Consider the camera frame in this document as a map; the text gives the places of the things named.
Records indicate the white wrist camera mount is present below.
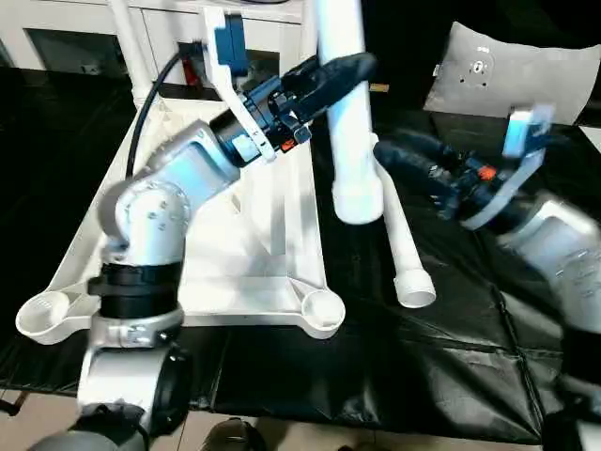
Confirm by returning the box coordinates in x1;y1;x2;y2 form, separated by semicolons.
201;7;279;164
458;103;556;231

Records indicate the black box with gold label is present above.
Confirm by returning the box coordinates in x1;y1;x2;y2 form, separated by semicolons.
360;0;453;110

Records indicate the black metal support bar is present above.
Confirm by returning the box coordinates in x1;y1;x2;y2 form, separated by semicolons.
0;387;25;418

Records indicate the grey cushion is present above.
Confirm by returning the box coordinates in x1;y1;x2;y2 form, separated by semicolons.
424;21;601;127

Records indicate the dark robot left foot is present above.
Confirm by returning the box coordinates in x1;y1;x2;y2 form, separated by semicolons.
208;416;265;451

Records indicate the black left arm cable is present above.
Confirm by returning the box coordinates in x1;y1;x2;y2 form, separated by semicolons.
125;49;185;180

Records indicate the white glass-door cabinet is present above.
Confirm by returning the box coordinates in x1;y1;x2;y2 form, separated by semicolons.
0;0;312;102

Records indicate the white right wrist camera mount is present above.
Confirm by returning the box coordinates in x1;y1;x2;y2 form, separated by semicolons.
458;103;556;231

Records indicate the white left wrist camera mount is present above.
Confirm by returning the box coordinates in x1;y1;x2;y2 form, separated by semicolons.
201;7;279;164

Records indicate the black work mat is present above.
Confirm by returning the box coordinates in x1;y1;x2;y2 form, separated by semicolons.
0;65;601;445

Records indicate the white plastic table top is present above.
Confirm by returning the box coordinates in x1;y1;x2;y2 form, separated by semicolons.
16;96;347;348

